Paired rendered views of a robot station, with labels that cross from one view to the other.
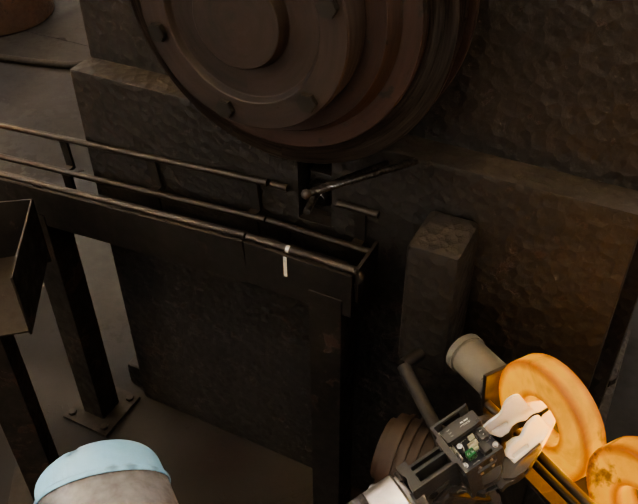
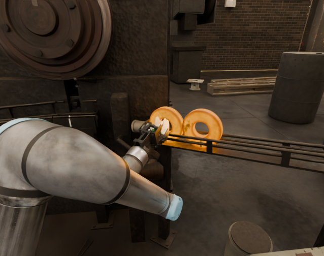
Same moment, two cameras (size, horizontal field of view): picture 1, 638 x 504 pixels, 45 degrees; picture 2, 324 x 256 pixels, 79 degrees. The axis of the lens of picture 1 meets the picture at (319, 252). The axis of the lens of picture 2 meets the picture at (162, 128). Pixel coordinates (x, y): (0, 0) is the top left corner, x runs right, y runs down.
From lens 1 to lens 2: 0.45 m
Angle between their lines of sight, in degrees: 32
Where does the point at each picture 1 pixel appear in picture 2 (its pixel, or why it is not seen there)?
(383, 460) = not seen: hidden behind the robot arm
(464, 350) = (135, 123)
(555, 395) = (167, 112)
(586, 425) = (178, 116)
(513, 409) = (157, 122)
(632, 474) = (195, 118)
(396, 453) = not seen: hidden behind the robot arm
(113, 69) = not seen: outside the picture
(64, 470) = (4, 126)
